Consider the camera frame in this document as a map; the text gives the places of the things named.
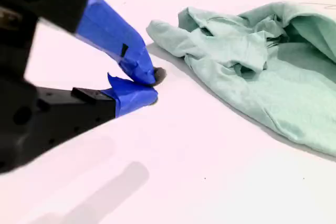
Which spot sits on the pale green T-shirt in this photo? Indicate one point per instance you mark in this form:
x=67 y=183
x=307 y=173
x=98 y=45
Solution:
x=288 y=98

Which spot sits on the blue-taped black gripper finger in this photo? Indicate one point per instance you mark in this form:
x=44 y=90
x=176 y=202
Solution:
x=131 y=94
x=110 y=28

